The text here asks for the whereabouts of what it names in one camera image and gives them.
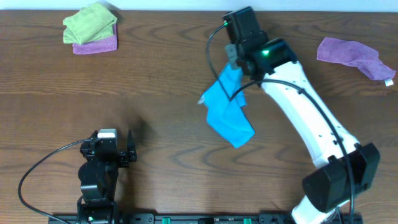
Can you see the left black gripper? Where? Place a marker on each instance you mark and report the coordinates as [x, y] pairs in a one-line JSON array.
[[123, 158]]

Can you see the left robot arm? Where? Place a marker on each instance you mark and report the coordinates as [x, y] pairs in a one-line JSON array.
[[99, 176]]

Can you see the folded purple cloth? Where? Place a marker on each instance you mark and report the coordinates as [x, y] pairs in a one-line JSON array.
[[108, 44]]

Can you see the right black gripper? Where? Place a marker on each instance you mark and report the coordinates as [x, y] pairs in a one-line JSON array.
[[232, 51]]

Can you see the crumpled purple cloth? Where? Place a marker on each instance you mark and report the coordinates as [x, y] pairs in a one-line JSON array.
[[355, 54]]

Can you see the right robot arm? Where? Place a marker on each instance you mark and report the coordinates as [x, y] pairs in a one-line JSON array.
[[344, 167]]

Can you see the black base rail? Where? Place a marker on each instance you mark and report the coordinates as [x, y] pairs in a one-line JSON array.
[[263, 218]]

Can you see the blue cloth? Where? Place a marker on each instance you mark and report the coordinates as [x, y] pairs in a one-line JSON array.
[[227, 117]]

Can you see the folded green cloth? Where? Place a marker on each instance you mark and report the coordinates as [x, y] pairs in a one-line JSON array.
[[91, 23]]

